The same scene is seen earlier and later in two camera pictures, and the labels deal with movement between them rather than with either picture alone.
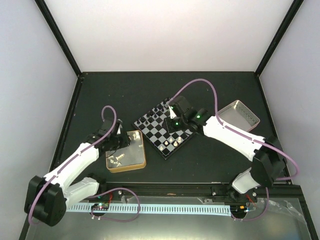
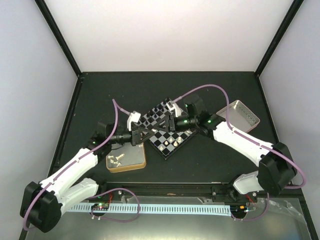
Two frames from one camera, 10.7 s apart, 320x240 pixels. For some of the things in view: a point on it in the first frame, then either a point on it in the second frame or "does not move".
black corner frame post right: [279, 35] does not move
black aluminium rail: [201, 191] does not move
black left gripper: [126, 141] to [136, 135]
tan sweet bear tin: [131, 157] does not move
